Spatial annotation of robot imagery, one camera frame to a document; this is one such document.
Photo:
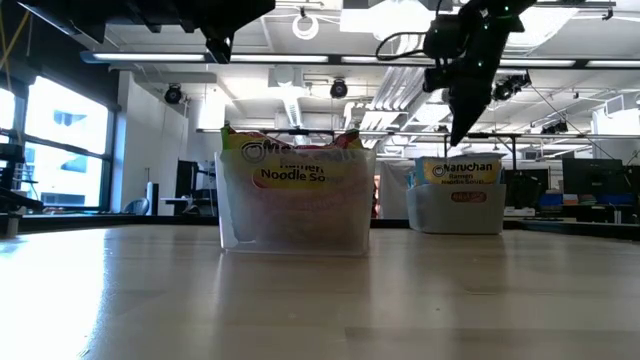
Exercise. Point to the silver ventilation duct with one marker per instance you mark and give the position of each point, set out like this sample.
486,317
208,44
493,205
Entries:
545,30

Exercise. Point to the black computer monitor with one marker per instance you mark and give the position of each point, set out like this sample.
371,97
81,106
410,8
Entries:
592,175
186,172

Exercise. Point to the black metal rig frame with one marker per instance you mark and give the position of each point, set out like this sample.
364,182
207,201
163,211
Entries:
480,135

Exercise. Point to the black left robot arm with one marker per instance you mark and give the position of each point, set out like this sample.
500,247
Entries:
125,15

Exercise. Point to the grey office chair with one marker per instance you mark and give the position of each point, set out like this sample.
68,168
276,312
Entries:
137,206

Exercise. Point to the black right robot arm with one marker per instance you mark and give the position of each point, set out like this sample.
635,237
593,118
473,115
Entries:
505,10

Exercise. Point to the clear plastic bin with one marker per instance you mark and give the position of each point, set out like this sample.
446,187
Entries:
300,225

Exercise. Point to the black track light cluster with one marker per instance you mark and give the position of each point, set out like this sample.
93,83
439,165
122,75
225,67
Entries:
510,85

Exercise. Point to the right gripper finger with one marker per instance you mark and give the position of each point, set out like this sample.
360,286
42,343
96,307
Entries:
477,107
459,112

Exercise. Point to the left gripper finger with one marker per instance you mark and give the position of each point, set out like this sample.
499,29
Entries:
242,12

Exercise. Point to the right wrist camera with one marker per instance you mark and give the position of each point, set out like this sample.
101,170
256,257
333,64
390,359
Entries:
442,37

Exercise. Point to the white plastic bin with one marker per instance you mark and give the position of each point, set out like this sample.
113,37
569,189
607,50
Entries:
430,215

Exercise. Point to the black ceiling spotlight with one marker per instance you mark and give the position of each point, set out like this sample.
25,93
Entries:
339,89
172,94

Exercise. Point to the fluorescent ceiling light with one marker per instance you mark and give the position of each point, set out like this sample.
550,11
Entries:
614,63
150,57
390,59
280,58
537,62

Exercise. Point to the black aluminium table frame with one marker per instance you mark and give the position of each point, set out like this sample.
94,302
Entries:
150,220

